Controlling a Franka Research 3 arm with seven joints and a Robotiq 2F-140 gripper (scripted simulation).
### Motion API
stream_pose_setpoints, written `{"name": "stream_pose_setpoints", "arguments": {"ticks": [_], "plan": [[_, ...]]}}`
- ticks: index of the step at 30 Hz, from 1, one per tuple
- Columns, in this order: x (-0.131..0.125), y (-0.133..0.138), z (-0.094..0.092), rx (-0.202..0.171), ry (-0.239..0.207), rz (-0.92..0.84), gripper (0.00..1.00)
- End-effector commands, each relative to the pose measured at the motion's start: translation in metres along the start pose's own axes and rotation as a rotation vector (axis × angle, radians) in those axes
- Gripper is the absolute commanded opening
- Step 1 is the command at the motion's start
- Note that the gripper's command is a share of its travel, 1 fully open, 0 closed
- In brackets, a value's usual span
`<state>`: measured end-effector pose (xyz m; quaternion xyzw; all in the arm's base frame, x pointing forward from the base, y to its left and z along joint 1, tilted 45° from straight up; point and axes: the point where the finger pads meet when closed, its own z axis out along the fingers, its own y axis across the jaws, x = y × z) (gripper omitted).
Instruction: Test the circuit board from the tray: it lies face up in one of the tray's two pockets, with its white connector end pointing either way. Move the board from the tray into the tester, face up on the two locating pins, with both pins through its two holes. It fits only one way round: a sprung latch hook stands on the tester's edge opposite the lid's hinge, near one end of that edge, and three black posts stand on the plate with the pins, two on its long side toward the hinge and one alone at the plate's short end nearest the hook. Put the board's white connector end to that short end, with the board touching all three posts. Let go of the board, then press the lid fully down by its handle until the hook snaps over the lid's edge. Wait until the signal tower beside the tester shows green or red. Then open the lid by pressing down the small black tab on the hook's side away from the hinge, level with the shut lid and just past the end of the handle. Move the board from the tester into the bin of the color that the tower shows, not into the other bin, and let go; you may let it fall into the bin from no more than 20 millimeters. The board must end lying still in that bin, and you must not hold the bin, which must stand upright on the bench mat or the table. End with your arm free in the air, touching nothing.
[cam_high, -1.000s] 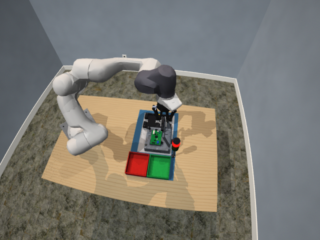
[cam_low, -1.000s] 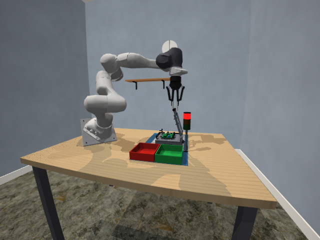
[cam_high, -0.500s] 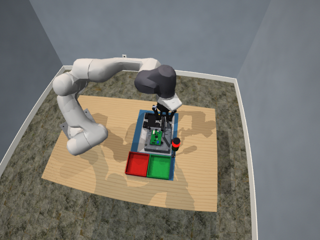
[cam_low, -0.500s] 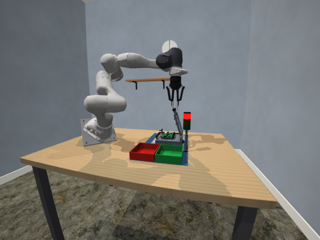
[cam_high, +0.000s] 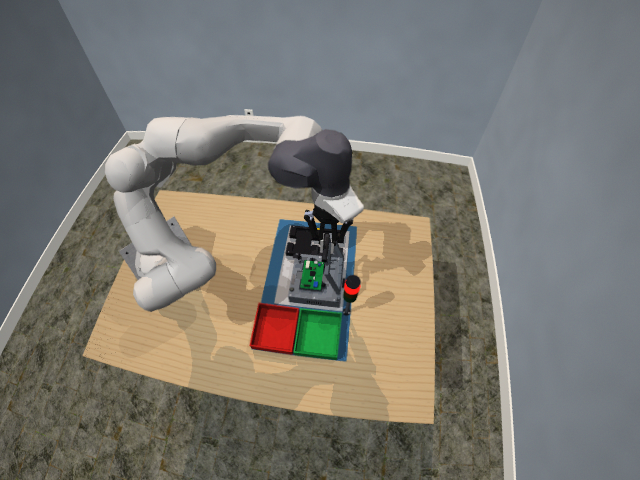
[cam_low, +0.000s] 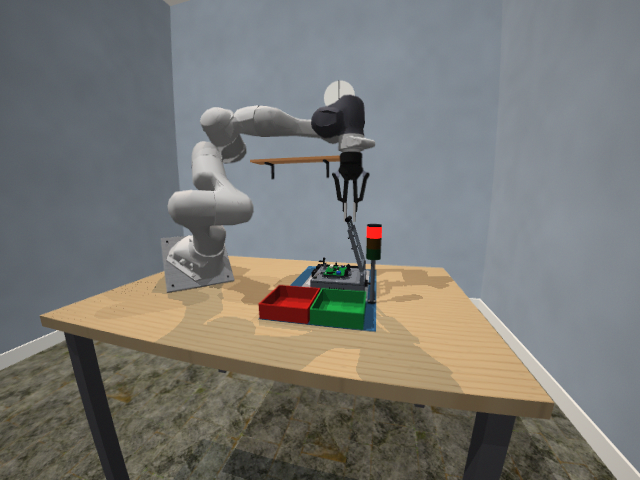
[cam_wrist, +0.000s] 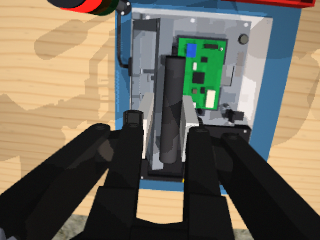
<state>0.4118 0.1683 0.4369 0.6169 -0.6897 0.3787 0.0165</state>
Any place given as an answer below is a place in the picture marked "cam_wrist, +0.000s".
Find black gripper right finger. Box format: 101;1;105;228
180;95;320;240

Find red open-top bin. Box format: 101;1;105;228
220;0;315;9

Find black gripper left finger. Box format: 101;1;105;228
0;92;154;240

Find green circuit board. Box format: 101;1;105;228
178;38;226;110

